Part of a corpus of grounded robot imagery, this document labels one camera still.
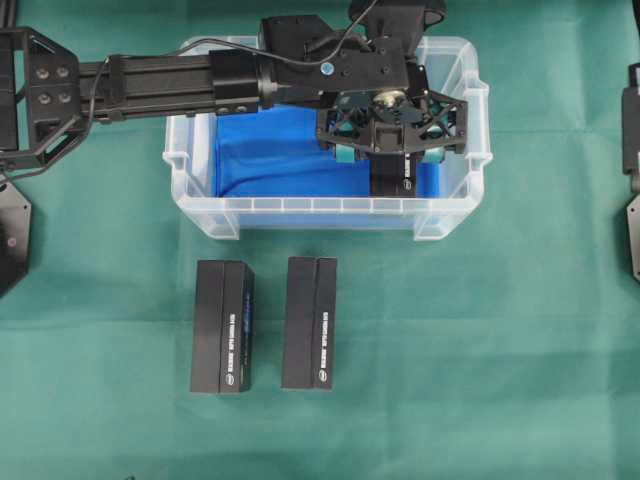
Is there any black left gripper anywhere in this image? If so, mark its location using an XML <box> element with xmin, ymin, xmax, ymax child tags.
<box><xmin>316</xmin><ymin>90</ymin><xmax>468</xmax><ymax>163</ymax></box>

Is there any black RealSense box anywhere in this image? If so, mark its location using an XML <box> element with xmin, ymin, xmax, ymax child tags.
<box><xmin>190</xmin><ymin>260</ymin><xmax>254</xmax><ymax>394</ymax></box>
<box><xmin>281</xmin><ymin>257</ymin><xmax>338</xmax><ymax>391</ymax></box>
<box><xmin>368</xmin><ymin>153</ymin><xmax>420</xmax><ymax>198</ymax></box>

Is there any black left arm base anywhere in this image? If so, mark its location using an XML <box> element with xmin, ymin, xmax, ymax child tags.
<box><xmin>0</xmin><ymin>183</ymin><xmax>32</xmax><ymax>296</ymax></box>

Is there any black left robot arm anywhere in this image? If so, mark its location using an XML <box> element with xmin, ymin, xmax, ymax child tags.
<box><xmin>1</xmin><ymin>1</ymin><xmax>468</xmax><ymax>183</ymax></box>

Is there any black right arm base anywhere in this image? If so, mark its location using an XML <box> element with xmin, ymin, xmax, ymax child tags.
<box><xmin>626</xmin><ymin>195</ymin><xmax>640</xmax><ymax>281</ymax></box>

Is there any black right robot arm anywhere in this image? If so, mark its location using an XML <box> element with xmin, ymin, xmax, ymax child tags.
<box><xmin>621</xmin><ymin>63</ymin><xmax>639</xmax><ymax>194</ymax></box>

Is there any clear plastic storage case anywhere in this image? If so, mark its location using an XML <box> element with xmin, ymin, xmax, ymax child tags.
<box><xmin>163</xmin><ymin>36</ymin><xmax>493</xmax><ymax>241</ymax></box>

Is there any green table cloth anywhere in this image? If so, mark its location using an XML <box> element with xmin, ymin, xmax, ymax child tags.
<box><xmin>1</xmin><ymin>1</ymin><xmax>639</xmax><ymax>479</ymax></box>

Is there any black aluminium frame post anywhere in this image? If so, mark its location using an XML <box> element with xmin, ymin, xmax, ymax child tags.
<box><xmin>0</xmin><ymin>0</ymin><xmax>19</xmax><ymax>29</ymax></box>

